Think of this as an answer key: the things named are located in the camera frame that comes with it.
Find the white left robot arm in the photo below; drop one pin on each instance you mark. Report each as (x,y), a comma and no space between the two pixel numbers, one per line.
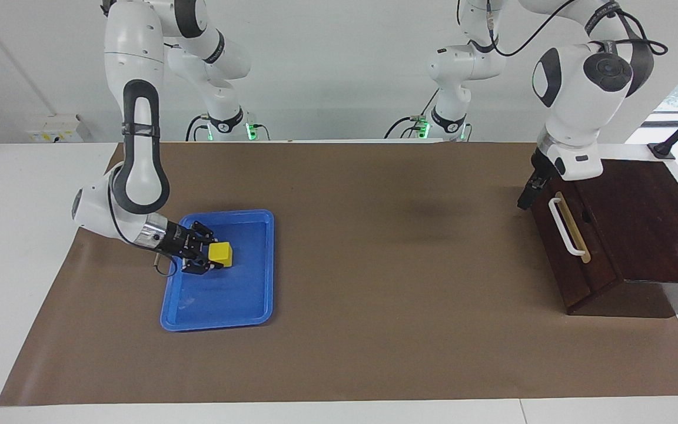
(580,100)

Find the brown table mat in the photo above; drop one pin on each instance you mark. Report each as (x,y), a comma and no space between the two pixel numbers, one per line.
(374,294)

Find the dark wooden cabinet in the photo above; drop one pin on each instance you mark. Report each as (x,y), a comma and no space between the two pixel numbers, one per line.
(657,235)

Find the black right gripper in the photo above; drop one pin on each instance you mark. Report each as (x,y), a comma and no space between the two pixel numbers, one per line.
(181,244)

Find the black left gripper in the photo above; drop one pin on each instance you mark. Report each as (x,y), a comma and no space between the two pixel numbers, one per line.
(544,165)

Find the yellow cube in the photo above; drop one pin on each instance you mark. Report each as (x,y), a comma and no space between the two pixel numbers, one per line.
(220,254)

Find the blue plastic tray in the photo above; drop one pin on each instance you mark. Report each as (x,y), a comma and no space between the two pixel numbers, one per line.
(239,294)

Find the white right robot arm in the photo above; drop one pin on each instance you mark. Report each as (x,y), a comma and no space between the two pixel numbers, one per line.
(139,59)

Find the white socket box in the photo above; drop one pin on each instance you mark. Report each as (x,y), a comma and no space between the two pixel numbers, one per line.
(56,129)

